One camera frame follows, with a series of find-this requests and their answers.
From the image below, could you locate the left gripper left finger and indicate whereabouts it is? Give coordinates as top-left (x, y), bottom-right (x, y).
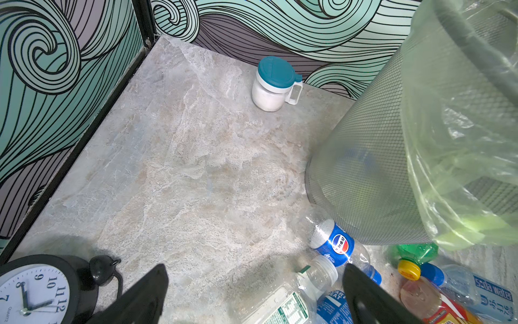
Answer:
top-left (87, 263), bottom-right (169, 324)

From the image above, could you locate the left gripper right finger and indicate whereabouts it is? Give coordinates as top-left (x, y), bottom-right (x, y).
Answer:
top-left (343, 263), bottom-right (423, 324)

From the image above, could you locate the red yellow label tea bottle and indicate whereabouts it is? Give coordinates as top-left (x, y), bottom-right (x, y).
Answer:
top-left (400, 278), bottom-right (483, 324)

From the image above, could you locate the clear bottle green white label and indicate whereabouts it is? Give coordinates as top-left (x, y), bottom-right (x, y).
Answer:
top-left (236, 255), bottom-right (338, 323)

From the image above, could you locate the soda water bottle blue cap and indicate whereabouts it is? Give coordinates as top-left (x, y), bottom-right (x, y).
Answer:
top-left (421, 263), bottom-right (517, 323)

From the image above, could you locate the green sprite bottle near bin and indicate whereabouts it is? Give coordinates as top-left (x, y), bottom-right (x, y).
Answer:
top-left (386, 243), bottom-right (438, 282)

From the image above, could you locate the grey mesh waste bin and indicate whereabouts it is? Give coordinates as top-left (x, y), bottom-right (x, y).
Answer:
top-left (306, 1), bottom-right (517, 251)

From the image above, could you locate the green plastic bin liner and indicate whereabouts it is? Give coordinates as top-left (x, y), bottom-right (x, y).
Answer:
top-left (400, 1), bottom-right (517, 251)

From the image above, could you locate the clear bottle blue label white cap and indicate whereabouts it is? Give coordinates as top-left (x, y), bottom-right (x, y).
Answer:
top-left (316, 290), bottom-right (353, 324)

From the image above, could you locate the pepsi label clear bottle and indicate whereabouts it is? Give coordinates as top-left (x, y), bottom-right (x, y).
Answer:
top-left (291, 206), bottom-right (383, 285)

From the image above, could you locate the black alarm clock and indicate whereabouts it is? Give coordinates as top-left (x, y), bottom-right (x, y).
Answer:
top-left (1, 254), bottom-right (123, 323)

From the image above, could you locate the white jar teal lid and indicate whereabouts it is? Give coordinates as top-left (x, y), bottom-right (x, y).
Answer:
top-left (252, 56), bottom-right (304, 112)

